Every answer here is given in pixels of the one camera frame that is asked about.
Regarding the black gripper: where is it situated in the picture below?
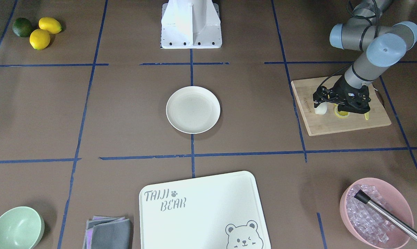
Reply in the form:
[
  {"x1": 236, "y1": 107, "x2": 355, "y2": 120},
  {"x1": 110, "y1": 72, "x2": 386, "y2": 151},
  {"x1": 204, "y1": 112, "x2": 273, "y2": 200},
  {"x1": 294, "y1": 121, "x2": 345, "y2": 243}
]
[{"x1": 313, "y1": 76, "x2": 371, "y2": 114}]

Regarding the white steamed bun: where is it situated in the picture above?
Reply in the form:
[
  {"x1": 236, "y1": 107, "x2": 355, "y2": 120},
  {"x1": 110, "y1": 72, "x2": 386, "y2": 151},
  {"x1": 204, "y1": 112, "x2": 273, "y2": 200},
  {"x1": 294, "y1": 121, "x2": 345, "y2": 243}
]
[{"x1": 314, "y1": 102, "x2": 328, "y2": 115}]

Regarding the cream round plate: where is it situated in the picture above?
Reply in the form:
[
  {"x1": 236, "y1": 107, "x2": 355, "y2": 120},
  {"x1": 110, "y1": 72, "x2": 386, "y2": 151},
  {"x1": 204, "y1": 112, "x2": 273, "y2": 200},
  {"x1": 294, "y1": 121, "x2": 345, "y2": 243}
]
[{"x1": 166, "y1": 86, "x2": 221, "y2": 134}]

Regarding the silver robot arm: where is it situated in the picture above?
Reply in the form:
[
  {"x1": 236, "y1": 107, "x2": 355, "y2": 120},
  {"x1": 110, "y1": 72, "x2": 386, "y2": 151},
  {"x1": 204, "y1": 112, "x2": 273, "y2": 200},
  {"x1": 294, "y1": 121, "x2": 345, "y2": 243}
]
[{"x1": 313, "y1": 0, "x2": 417, "y2": 115}]

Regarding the white bear tray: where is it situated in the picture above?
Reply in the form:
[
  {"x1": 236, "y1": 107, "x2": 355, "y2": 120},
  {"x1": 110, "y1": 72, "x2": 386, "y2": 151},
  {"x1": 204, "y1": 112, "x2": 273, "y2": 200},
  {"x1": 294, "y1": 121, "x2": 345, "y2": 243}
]
[{"x1": 139, "y1": 171, "x2": 271, "y2": 249}]

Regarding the lemon slice bottom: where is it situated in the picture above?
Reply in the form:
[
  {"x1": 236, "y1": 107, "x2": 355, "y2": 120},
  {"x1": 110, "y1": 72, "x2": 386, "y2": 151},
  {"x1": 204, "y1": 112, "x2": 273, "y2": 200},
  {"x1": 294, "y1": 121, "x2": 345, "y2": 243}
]
[{"x1": 334, "y1": 105, "x2": 350, "y2": 118}]

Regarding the bamboo cutting board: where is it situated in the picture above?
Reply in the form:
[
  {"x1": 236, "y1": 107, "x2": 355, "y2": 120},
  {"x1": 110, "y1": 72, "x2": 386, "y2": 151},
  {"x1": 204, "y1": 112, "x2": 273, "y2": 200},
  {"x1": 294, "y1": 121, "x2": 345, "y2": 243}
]
[{"x1": 291, "y1": 77, "x2": 391, "y2": 137}]

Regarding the steel muddler black tip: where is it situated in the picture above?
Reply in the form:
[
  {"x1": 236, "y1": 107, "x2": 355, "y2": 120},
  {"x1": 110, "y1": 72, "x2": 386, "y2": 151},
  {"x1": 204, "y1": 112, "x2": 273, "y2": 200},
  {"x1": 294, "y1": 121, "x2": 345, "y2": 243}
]
[{"x1": 354, "y1": 190, "x2": 417, "y2": 242}]

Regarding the pink bowl with ice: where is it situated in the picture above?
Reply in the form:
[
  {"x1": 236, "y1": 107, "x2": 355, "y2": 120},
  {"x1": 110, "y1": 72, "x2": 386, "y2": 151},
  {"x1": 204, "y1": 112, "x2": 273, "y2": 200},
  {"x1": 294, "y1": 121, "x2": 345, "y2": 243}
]
[{"x1": 340, "y1": 177, "x2": 414, "y2": 249}]

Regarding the grey folded cloth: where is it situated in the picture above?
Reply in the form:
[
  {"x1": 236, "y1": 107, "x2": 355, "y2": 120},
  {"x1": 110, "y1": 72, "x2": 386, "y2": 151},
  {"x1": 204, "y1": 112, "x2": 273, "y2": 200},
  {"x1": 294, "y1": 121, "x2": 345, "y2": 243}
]
[{"x1": 82, "y1": 216, "x2": 131, "y2": 249}]

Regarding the yellow lemon upper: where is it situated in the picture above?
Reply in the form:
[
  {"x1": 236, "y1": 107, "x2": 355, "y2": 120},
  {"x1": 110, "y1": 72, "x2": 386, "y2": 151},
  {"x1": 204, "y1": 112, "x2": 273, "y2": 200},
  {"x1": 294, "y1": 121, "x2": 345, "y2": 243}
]
[{"x1": 38, "y1": 17, "x2": 63, "y2": 34}]

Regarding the yellow lemon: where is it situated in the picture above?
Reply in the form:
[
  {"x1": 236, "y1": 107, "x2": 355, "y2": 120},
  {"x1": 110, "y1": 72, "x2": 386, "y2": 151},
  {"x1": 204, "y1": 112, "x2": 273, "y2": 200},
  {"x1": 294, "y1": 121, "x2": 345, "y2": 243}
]
[
  {"x1": 29, "y1": 29, "x2": 51, "y2": 50},
  {"x1": 38, "y1": 17, "x2": 63, "y2": 34}
]

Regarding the yellow lemon lower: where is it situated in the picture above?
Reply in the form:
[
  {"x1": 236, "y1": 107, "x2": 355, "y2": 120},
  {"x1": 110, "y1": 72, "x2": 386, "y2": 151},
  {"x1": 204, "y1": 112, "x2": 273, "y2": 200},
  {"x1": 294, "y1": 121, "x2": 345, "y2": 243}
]
[{"x1": 29, "y1": 29, "x2": 51, "y2": 50}]

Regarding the mint green bowl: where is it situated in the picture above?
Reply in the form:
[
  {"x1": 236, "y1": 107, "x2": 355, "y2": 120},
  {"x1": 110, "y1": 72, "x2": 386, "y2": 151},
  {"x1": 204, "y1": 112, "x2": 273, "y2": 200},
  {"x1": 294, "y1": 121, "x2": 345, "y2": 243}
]
[{"x1": 0, "y1": 206, "x2": 45, "y2": 249}]

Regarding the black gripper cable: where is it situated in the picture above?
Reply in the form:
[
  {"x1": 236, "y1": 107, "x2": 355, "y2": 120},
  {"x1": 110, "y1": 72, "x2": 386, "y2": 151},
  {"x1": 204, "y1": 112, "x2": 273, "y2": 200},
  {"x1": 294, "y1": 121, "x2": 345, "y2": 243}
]
[{"x1": 319, "y1": 0, "x2": 382, "y2": 91}]

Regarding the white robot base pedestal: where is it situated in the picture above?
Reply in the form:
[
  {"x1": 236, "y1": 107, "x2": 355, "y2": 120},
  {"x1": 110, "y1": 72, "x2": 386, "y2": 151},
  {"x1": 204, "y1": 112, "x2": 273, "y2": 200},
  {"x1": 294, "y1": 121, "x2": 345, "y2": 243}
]
[{"x1": 160, "y1": 0, "x2": 223, "y2": 49}]

